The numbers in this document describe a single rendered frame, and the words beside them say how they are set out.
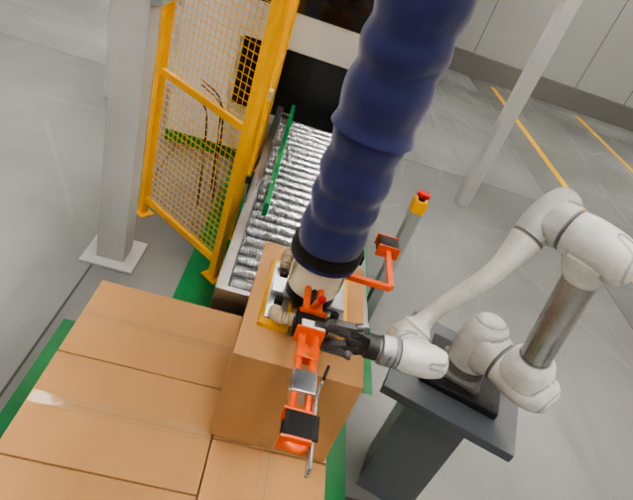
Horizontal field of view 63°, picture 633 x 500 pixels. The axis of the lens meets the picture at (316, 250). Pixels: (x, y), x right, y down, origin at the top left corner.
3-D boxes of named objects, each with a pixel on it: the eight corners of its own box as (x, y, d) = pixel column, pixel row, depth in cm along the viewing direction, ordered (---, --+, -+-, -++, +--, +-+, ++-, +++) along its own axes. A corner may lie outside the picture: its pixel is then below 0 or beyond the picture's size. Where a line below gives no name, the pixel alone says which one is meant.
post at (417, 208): (349, 330, 314) (414, 194, 259) (359, 333, 315) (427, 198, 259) (349, 338, 309) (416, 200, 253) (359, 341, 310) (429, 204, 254)
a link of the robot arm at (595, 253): (507, 364, 195) (557, 407, 182) (479, 385, 187) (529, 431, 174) (593, 199, 144) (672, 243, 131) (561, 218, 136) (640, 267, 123)
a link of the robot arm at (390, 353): (391, 375, 148) (372, 370, 147) (389, 351, 155) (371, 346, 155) (403, 354, 143) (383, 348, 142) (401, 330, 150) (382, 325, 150)
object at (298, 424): (279, 417, 123) (284, 404, 120) (309, 424, 124) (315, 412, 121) (274, 447, 116) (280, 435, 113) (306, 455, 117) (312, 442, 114)
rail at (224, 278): (272, 126, 423) (277, 105, 412) (278, 128, 423) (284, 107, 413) (206, 315, 233) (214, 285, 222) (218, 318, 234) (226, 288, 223)
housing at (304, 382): (289, 377, 134) (293, 366, 131) (314, 384, 134) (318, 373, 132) (285, 399, 128) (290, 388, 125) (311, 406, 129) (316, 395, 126)
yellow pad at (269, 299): (271, 262, 188) (275, 251, 185) (298, 270, 189) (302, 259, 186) (255, 325, 159) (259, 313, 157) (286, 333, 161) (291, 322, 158)
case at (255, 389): (243, 313, 220) (266, 240, 197) (332, 338, 224) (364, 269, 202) (207, 434, 170) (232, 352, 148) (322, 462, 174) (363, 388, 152)
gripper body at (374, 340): (384, 347, 143) (352, 339, 142) (373, 367, 148) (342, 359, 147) (382, 328, 149) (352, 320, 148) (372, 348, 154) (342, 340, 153)
